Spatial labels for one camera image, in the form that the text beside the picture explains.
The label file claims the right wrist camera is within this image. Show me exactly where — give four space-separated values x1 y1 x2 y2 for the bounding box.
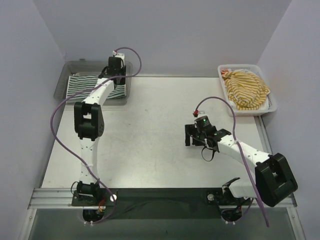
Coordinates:
193 110 213 132

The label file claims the clear grey plastic container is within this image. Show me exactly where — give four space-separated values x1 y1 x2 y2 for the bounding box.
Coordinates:
53 60 131 106

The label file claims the yellow white striped towel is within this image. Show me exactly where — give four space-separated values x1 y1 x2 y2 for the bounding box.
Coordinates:
220 69 270 111

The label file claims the green white striped towel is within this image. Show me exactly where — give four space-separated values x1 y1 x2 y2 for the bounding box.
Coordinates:
66 74 127 100

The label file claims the white plastic basket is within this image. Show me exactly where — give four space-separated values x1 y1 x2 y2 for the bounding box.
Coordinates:
217 64 277 117

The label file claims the aluminium frame rail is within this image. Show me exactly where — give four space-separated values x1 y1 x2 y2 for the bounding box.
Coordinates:
31 115 298 209

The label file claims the purple cable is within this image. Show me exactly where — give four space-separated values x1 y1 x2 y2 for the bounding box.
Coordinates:
49 46 143 223
193 96 271 228

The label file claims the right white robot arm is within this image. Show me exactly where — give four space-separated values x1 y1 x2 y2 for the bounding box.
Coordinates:
184 124 298 207

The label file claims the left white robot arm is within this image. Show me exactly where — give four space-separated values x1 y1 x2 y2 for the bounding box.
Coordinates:
74 53 127 205

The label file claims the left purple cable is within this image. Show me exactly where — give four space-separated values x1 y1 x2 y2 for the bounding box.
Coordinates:
49 46 143 223

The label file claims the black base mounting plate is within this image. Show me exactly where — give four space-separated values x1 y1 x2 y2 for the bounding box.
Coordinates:
71 187 250 207

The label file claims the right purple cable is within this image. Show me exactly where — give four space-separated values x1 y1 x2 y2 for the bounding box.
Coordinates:
193 96 271 228

